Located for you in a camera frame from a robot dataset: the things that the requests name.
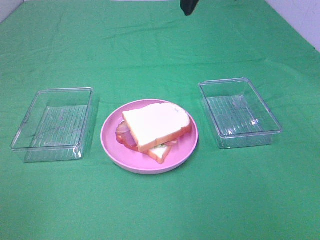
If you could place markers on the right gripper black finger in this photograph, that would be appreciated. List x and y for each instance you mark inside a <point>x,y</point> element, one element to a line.
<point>188,6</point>

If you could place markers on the toy bread slice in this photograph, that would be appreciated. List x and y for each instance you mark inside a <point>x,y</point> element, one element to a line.
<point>159,154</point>
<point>156,124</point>

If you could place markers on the toy lettuce leaf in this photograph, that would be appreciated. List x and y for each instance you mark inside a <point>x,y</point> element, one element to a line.
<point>161,146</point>

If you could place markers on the thick toy bacon strip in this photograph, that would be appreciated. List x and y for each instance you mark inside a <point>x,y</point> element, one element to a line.
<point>127,140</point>

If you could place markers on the thin toy bacon strip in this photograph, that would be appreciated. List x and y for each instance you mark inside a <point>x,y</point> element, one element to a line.
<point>122,128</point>

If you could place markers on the green tablecloth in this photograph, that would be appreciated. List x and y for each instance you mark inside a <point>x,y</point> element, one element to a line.
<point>128,51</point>

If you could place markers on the right clear plastic tray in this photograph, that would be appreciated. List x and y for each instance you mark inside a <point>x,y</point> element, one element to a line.
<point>237,113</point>

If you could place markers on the clear plastic tray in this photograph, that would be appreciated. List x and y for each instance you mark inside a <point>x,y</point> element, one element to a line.
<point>237,113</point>
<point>56,126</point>

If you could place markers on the pink round plate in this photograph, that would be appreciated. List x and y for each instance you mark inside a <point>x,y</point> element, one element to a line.
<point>140,163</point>

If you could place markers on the left clear plastic tray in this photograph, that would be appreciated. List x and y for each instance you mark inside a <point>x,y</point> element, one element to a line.
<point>56,126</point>

